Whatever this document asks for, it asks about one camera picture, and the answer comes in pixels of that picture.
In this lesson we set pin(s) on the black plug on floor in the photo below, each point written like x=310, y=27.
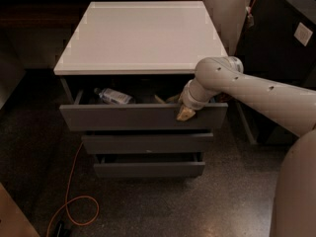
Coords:
x=60, y=230

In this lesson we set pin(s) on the white label on cabinet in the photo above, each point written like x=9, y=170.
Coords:
x=303, y=34

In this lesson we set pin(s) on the grey drawer cabinet white top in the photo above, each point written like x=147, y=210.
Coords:
x=139, y=38

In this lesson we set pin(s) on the clear plastic water bottle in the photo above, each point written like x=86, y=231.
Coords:
x=110, y=96

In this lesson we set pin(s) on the dark wooden shelf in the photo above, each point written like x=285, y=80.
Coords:
x=28, y=14

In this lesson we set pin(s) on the cardboard box corner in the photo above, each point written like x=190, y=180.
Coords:
x=13, y=222

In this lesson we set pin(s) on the grey top drawer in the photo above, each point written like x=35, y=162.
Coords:
x=87, y=112

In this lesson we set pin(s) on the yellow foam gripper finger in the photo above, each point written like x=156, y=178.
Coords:
x=185, y=113

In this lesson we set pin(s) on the green yellow sponge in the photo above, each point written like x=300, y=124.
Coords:
x=170, y=100

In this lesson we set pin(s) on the grey drawer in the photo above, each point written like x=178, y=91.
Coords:
x=147, y=143
x=149, y=165
x=87, y=112

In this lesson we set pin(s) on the grey bottom drawer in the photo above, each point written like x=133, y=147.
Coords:
x=149, y=165

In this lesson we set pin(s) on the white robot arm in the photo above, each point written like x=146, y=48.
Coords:
x=293, y=108

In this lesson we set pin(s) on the grey middle drawer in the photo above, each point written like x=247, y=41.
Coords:
x=147, y=143

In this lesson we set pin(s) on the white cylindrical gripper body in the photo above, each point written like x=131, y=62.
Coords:
x=188, y=100

